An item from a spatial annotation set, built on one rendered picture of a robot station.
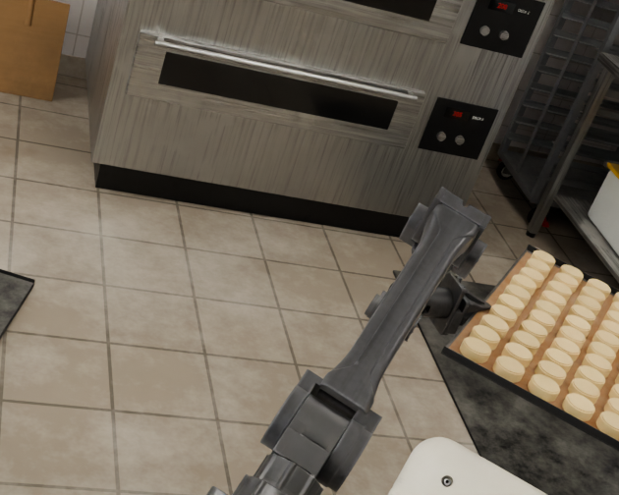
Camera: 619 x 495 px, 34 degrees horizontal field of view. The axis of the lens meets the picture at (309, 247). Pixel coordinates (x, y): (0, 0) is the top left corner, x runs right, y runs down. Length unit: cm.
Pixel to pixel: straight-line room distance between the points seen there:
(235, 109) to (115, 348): 106
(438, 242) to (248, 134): 257
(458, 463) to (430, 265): 36
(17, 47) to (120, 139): 82
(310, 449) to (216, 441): 180
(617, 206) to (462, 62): 97
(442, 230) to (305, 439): 34
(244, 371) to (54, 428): 66
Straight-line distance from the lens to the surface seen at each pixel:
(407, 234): 142
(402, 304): 122
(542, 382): 172
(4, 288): 324
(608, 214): 445
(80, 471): 272
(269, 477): 110
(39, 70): 444
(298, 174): 393
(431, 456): 97
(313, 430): 113
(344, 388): 116
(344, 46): 374
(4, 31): 440
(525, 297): 197
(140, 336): 319
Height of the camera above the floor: 189
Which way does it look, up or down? 29 degrees down
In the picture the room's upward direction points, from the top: 20 degrees clockwise
